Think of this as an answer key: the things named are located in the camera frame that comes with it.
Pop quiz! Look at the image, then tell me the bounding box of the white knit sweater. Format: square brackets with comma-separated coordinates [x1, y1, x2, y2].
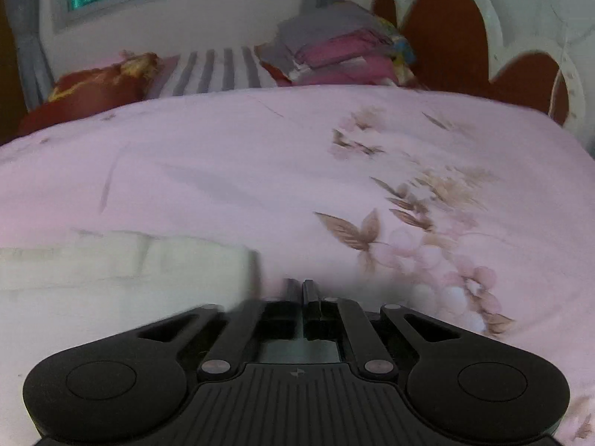
[1, 233, 259, 337]

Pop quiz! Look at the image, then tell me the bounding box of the stack of folded clothes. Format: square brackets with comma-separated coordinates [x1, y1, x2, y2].
[255, 2, 415, 87]

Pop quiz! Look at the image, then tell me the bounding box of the pink floral bedsheet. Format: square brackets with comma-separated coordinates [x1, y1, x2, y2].
[1, 87, 594, 445]

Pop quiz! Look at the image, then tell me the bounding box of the striped pillow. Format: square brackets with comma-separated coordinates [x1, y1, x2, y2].
[145, 46, 277, 100]

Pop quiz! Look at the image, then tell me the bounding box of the red yellow pillow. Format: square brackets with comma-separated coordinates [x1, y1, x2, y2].
[16, 52, 163, 137]

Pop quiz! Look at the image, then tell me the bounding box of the red white headboard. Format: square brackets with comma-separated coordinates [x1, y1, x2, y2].
[370, 0, 586, 134]

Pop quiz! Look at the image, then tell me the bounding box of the left grey curtain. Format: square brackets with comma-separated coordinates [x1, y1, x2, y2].
[4, 0, 54, 111]

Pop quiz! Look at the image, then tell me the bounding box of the white charger cable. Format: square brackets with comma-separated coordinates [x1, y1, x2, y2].
[543, 0, 587, 122]

